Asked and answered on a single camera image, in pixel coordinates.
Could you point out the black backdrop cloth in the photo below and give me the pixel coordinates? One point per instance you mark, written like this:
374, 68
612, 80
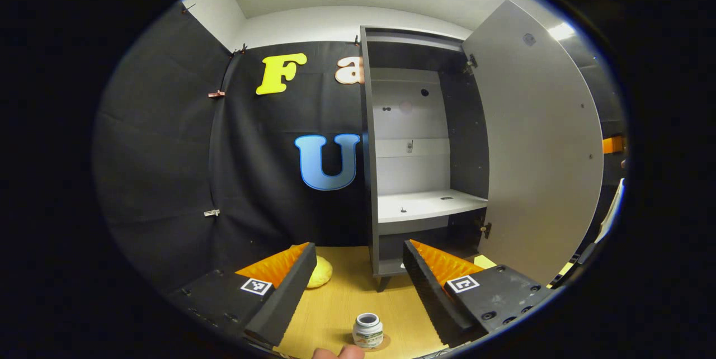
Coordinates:
156, 141

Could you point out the white panel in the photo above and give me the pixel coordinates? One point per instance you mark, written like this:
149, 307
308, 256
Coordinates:
612, 213

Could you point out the beige cabinet door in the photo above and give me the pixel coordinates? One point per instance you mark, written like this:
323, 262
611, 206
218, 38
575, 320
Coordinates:
537, 141

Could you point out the short ceiling light strip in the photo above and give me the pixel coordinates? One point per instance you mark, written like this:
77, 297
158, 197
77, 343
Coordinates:
561, 31

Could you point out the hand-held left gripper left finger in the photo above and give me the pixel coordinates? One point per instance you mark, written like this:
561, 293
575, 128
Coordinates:
285, 303

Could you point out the small white bottle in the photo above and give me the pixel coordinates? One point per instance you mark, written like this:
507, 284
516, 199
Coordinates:
367, 334

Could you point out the silver spring clip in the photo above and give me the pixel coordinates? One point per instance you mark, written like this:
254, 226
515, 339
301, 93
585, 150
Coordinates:
211, 213

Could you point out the dark grey cabinet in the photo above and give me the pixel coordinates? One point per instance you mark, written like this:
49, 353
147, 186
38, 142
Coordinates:
419, 205

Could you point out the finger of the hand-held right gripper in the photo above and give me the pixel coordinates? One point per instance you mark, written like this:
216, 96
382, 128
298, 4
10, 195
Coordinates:
612, 145

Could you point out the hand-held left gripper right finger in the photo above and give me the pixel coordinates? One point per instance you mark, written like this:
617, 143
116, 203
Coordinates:
430, 303

